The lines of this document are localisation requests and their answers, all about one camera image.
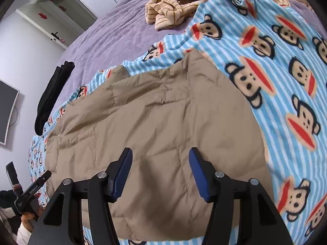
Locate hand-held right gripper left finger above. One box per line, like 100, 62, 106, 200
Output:
27, 147, 133, 245

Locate black folded clothing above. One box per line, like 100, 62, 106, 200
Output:
34, 61, 75, 136

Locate person's left forearm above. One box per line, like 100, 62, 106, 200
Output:
15, 225, 35, 245

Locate small dark ornament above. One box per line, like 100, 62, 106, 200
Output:
50, 32, 66, 43

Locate white framed wall monitor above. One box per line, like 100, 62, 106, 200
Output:
0, 80, 20, 145

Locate person's left hand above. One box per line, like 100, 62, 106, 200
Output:
20, 205, 44, 230

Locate striped monkey print blanket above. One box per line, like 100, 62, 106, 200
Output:
27, 0, 327, 245

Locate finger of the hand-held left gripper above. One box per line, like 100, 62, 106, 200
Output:
22, 170, 53, 197
6, 161, 23, 195

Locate black monitor cable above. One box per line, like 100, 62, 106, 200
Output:
10, 104, 19, 127

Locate white wall shelf unit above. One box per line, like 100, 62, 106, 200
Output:
15, 0, 99, 49

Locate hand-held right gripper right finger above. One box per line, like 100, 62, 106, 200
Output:
188, 147, 294, 245

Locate beige striped fleece clothes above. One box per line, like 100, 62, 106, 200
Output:
145, 0, 311, 31

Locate beige puffer jacket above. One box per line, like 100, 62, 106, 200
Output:
45, 48, 275, 242

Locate purple bed sheet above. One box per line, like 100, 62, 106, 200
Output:
61, 0, 316, 92

